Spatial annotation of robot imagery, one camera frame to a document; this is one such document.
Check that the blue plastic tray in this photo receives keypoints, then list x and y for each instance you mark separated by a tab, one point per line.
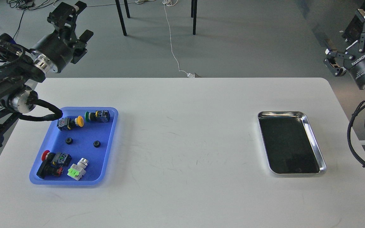
82	147

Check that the silver metal tray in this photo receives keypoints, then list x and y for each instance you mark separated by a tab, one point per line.
290	145

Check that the small black gear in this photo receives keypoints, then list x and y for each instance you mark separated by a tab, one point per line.
96	144
69	140

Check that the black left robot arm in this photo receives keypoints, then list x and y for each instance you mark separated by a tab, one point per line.
19	64

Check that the red emergency stop button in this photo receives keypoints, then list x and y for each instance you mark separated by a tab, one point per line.
53	163

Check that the green push button switch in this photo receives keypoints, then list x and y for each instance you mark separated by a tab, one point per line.
101	116

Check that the black table leg right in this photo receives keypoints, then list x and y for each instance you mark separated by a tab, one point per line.
194	15

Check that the yellow push button switch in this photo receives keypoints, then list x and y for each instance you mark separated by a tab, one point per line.
65	124

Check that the white green selector switch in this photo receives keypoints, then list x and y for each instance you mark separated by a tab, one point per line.
77	171

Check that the black table leg left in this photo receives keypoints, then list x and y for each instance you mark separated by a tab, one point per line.
121	18

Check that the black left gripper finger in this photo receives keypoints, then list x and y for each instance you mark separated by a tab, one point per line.
79	47
64	17

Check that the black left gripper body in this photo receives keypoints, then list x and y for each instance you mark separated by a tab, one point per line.
55	51

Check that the black thin table leg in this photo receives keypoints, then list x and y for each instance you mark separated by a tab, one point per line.
126	4

